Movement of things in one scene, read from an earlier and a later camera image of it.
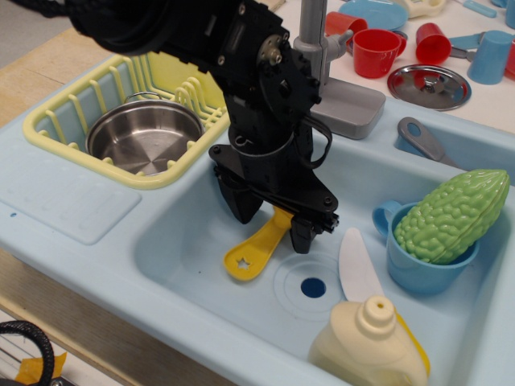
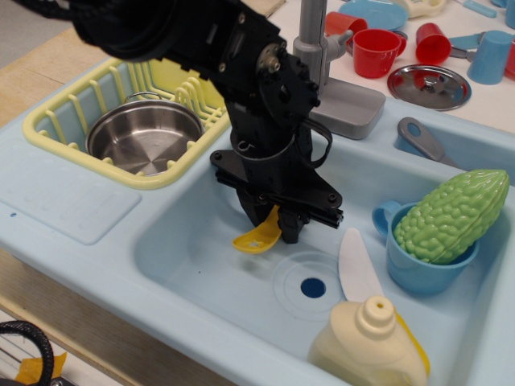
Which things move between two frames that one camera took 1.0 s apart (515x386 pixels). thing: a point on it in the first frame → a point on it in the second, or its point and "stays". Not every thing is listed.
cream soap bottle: (367, 343) stays
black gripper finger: (302, 232) → (290, 223)
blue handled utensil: (466, 47) stays
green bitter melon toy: (451, 219) stays
